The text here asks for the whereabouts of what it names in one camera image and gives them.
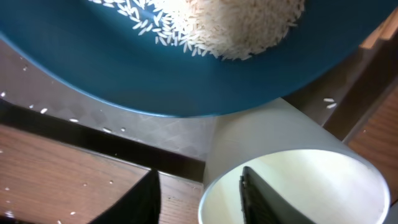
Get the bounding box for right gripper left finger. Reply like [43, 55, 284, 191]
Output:
[90, 169, 161, 224]

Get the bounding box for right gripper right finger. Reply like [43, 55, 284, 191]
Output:
[239, 166, 315, 224]

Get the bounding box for white cup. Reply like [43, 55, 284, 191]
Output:
[198, 99, 391, 224]

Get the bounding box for brown serving tray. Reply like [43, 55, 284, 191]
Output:
[1, 13, 397, 182]

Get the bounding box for dark blue plate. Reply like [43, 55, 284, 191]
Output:
[1, 0, 397, 117]

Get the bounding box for pile of white rice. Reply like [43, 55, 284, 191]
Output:
[90, 0, 305, 60]

